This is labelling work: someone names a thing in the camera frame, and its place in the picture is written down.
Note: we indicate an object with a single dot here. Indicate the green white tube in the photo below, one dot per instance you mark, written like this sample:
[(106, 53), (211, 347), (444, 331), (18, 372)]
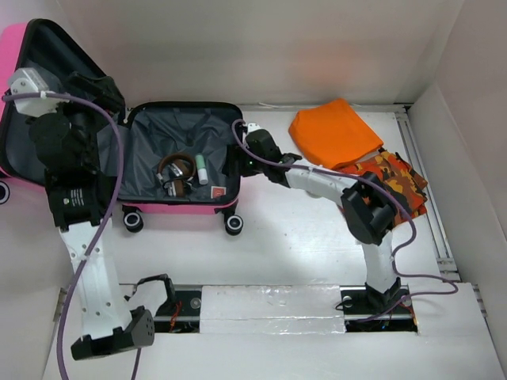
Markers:
[(201, 169)]

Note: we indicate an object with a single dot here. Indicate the pink suitcase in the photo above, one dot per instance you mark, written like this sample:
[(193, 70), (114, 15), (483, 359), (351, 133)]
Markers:
[(149, 131)]

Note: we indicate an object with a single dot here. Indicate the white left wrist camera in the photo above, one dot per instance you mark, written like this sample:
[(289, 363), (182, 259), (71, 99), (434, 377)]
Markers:
[(28, 80)]

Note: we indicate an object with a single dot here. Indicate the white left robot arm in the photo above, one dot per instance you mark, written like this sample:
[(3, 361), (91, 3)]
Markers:
[(81, 205)]

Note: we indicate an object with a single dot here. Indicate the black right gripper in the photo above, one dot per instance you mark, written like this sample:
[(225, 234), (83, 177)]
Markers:
[(234, 153)]

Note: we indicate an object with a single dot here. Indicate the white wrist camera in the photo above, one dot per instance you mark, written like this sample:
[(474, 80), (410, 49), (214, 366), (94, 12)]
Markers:
[(252, 127), (28, 80)]

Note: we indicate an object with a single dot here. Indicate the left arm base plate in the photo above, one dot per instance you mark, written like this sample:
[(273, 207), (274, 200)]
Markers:
[(183, 316)]

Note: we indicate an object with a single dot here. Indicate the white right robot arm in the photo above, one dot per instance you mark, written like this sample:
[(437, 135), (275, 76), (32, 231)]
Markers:
[(368, 210)]

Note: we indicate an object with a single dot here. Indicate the orange camouflage cloth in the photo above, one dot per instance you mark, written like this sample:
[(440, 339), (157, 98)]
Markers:
[(398, 177)]

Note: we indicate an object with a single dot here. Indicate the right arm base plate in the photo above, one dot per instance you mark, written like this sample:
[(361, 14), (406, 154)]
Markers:
[(354, 305)]

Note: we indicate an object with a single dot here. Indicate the red card deck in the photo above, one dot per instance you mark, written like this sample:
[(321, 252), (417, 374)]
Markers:
[(218, 191)]

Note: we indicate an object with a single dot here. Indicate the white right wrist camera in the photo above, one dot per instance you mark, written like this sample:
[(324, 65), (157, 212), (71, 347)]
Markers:
[(252, 127)]

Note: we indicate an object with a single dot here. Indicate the brown headphones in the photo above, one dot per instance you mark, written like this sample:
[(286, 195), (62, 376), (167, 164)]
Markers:
[(175, 174)]

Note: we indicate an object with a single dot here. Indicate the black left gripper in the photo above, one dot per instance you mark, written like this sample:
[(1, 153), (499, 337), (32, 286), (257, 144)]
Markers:
[(106, 94)]

